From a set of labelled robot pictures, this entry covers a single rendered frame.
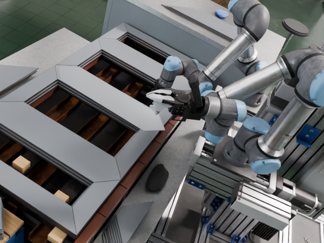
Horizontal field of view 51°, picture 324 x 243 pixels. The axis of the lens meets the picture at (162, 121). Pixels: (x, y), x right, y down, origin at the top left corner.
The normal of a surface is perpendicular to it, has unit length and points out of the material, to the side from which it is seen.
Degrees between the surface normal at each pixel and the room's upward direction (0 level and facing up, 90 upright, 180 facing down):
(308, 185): 90
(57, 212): 0
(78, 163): 0
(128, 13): 90
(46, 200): 0
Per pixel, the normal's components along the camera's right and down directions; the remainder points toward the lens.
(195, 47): -0.43, 0.54
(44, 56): 0.28, -0.69
